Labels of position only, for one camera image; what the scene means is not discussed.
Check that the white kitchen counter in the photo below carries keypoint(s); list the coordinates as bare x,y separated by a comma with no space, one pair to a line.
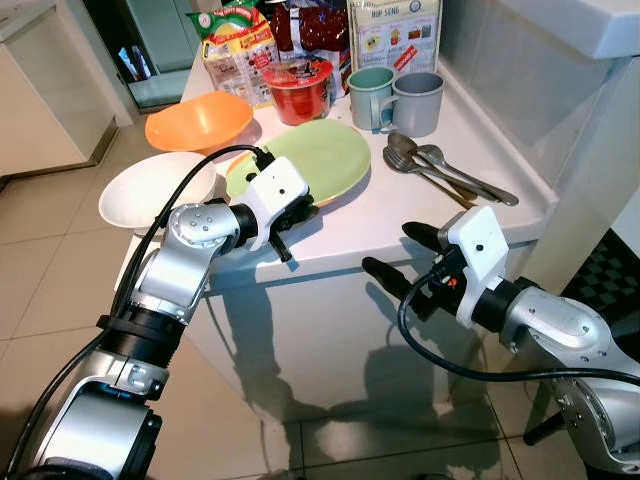
350,330

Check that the red noodle cup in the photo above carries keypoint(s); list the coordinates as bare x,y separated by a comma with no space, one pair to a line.
298,100

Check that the silver fork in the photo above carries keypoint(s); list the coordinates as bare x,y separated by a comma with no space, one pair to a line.
395,162

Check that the glass door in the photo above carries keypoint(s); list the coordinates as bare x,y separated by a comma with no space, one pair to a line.
165,50

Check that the teal mug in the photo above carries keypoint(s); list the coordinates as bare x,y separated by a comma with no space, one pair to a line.
368,100

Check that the white cracker bag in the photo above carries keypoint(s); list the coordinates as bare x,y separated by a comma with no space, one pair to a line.
395,35

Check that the white stone ledge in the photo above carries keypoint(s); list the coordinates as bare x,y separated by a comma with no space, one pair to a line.
580,25

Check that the yellow green snack bag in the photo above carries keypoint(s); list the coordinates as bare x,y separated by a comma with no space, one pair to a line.
235,60

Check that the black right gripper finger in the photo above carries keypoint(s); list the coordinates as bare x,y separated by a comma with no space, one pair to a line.
425,238
398,279

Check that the orange bowl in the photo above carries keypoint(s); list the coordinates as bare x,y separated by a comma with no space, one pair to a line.
200,120

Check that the silver spoon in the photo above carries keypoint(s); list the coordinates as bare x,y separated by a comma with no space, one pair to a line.
432,154
400,143

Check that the beige kitchen cabinet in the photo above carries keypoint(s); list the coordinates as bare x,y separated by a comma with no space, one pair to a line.
50,100

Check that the black floor mat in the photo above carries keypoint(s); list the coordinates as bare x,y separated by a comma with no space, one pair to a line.
610,280

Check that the white bowl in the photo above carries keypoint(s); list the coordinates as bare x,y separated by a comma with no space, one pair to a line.
140,195

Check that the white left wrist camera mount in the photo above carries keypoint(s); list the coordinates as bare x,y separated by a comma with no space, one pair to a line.
280,190

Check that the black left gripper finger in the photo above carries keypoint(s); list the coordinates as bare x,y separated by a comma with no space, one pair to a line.
310,208
279,245

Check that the grey mug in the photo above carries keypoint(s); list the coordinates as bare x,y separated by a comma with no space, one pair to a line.
420,105

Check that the green plate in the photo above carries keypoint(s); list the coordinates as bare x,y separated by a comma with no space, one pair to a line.
330,160

